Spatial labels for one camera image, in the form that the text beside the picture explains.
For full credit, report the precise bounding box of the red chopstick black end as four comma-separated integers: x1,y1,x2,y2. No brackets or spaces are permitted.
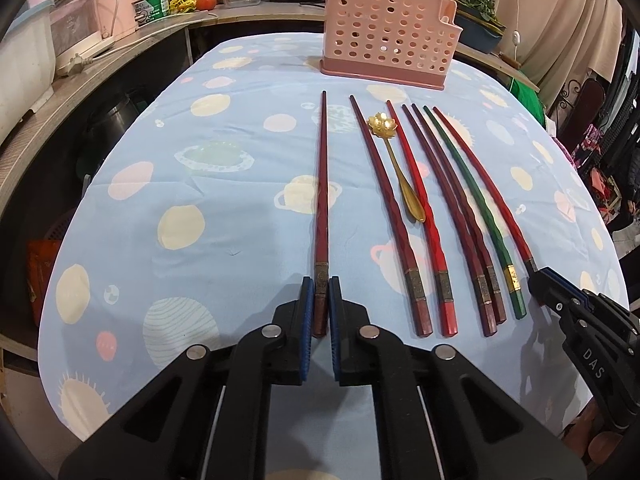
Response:
433,106,538,274

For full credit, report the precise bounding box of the green chopstick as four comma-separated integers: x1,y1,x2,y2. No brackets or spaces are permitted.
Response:
423,105,527,320

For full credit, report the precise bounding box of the dark maroon chopstick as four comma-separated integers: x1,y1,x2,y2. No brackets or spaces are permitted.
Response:
410,102,509,325
401,103,499,338

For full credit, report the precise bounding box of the dark red chopstick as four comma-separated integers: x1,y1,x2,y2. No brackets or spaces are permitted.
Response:
349,94,433,337
312,90,329,338

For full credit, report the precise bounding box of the bright red chopstick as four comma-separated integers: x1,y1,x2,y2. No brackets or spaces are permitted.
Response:
386,100,458,337

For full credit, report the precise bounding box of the gold flower spoon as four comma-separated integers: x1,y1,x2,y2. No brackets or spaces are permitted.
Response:
367,112,426,223

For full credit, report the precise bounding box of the blue planet print tablecloth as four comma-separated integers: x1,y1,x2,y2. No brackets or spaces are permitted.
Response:
37,31,630,480

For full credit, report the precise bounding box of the blue planter with greens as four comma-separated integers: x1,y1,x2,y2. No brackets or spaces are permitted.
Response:
454,0,506,53

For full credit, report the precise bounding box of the beige curtain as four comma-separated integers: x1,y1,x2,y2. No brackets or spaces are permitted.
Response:
494,0,623,107

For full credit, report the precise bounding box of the pink perforated utensil holder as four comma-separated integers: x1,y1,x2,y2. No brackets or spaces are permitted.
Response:
320,0,462,90

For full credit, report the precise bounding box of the white plastic tub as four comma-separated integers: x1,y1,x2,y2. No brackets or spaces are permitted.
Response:
0,0,56,142

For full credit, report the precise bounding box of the white glass kettle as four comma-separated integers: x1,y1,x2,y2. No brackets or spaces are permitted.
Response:
51,0,119,77

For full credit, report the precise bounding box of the red tomato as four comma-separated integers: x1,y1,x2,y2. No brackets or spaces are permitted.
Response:
195,0,217,11

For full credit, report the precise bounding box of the yellow snack packet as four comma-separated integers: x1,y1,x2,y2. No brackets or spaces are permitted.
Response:
169,0,196,14

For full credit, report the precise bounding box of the white power cable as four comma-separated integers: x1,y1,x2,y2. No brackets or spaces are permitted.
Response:
69,8,222,74

